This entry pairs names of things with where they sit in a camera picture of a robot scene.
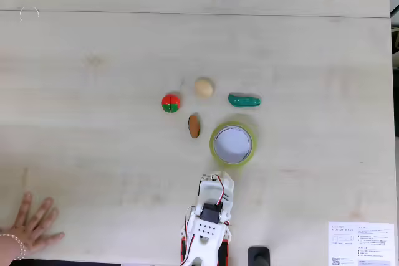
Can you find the green toy cucumber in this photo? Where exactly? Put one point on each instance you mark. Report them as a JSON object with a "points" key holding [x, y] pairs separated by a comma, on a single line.
{"points": [[243, 100]]}

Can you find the person's hand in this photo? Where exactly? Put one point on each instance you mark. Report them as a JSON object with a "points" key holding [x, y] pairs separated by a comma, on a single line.
{"points": [[31, 231]]}

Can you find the small toy burger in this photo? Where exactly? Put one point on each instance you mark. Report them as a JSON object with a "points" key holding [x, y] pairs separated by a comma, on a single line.
{"points": [[194, 126]]}

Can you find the red table clamp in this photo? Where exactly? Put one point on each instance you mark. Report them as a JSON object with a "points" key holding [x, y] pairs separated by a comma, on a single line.
{"points": [[183, 247], [225, 252]]}

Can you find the red green toy tomato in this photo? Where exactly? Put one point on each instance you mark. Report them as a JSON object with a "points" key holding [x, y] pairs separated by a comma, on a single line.
{"points": [[171, 103]]}

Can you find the beige toy egg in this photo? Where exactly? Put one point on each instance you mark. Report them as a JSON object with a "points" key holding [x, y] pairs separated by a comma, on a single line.
{"points": [[204, 87]]}

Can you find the white printed paper sheet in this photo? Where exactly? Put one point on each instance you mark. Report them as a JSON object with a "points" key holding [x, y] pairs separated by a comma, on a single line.
{"points": [[358, 244]]}

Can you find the black camera stand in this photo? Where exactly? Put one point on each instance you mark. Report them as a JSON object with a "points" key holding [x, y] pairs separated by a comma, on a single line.
{"points": [[258, 256]]}

